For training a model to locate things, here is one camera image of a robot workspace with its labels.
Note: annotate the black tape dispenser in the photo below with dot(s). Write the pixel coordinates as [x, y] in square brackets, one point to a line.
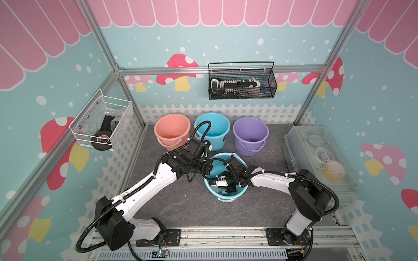
[101, 140]

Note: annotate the white power strip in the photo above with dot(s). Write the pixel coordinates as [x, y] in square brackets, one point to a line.
[233, 87]

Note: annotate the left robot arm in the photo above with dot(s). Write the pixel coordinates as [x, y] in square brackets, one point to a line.
[114, 224]

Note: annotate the black wire wall basket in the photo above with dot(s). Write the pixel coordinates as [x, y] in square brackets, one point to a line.
[261, 71]

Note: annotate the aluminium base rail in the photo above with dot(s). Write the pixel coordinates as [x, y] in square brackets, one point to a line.
[329, 243]

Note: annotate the pink bucket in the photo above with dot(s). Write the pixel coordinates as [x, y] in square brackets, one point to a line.
[172, 131]

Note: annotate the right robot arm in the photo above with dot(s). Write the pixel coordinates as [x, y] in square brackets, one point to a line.
[312, 198]

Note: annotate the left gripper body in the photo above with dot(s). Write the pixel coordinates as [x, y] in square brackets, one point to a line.
[201, 166]

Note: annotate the teal bucket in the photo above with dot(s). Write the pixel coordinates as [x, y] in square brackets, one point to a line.
[219, 163]
[220, 127]

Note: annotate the clear plastic storage box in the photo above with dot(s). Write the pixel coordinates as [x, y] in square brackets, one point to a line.
[312, 148]

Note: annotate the light green cloth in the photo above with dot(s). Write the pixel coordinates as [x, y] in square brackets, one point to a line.
[225, 191]

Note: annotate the purple bucket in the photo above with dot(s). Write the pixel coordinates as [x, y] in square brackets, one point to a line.
[250, 136]

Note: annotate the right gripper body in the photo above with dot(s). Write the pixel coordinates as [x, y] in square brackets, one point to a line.
[231, 181]

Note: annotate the white wire wall basket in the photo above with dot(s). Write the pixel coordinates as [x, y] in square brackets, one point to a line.
[89, 120]

